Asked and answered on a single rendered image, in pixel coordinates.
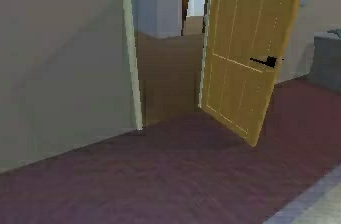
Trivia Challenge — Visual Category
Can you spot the yellow wooden room door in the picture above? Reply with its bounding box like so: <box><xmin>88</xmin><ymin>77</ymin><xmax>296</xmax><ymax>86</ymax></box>
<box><xmin>198</xmin><ymin>0</ymin><xmax>301</xmax><ymax>148</ymax></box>

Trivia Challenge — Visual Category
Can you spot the pale green door frame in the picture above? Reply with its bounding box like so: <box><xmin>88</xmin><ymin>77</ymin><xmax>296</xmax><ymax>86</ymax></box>
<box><xmin>122</xmin><ymin>0</ymin><xmax>144</xmax><ymax>131</ymax></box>

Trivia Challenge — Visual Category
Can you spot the black door handle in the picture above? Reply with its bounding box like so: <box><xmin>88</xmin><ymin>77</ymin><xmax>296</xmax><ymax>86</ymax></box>
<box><xmin>249</xmin><ymin>55</ymin><xmax>285</xmax><ymax>69</ymax></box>

